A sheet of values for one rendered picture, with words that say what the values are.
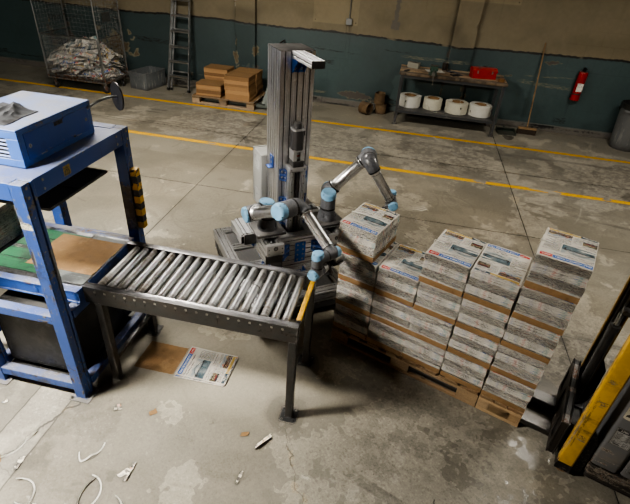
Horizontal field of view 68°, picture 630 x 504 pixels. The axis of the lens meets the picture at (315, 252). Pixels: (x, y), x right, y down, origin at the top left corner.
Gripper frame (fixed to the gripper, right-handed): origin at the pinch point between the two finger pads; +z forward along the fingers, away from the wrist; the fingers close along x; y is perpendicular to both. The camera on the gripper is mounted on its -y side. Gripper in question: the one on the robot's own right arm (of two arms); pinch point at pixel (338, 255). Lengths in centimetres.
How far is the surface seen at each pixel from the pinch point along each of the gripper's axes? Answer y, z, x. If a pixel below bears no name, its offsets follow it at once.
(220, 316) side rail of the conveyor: -8, -88, 29
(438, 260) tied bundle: 18, 8, -64
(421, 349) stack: -56, 8, -68
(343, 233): 12.3, 8.3, 2.4
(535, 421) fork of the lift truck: -78, 13, -151
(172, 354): -85, -76, 90
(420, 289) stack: -8, 8, -58
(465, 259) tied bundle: 21, 15, -78
